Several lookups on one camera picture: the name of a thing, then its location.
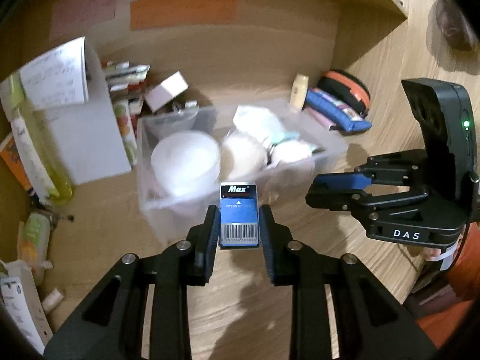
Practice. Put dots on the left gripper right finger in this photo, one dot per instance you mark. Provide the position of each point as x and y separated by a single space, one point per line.
370 322

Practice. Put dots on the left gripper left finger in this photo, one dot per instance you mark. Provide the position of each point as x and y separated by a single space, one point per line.
109 321

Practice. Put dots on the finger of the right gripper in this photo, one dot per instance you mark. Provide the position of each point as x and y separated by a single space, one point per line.
360 176
358 201

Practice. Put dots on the blue staples box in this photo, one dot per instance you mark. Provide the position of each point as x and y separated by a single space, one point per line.
239 216

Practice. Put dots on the white cloth pouch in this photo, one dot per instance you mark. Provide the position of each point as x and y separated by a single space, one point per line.
260 124

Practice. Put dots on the white plastic tub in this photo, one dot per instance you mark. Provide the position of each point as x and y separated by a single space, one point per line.
186 163

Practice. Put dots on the clear plastic storage bin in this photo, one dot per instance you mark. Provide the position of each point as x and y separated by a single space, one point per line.
171 217

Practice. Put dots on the person right hand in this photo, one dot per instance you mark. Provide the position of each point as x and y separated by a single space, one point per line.
434 255

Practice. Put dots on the blue pencil pouch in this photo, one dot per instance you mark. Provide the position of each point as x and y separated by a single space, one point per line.
336 111

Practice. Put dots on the black orange round case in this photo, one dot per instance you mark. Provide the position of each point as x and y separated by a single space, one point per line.
346 88

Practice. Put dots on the white medicine box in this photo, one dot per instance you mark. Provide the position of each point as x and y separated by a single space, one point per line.
23 304

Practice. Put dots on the cream lotion bottle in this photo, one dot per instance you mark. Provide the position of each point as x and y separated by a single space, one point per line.
298 92

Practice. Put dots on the green white tube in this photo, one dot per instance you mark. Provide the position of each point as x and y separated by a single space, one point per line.
33 239

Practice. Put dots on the yellow green spray bottle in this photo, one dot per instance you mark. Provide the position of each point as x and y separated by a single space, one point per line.
46 177

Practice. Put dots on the clear plastic bowl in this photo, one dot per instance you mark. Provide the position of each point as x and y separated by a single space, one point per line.
161 126

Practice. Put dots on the fruit pattern box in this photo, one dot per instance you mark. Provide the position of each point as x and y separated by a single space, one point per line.
125 125

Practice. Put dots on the orange small book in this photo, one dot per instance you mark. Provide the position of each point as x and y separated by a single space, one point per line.
11 157

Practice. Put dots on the small white pink box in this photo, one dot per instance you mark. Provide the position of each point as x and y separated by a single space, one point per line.
166 91

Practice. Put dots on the stack of booklets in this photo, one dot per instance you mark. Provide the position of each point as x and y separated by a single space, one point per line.
125 80

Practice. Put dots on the white paper bag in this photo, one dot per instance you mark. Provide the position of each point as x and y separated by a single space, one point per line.
68 93

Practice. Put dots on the orange sticky note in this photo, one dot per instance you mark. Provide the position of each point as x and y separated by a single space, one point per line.
152 14

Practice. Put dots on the pink sticky note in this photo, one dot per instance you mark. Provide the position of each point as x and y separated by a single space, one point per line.
71 15

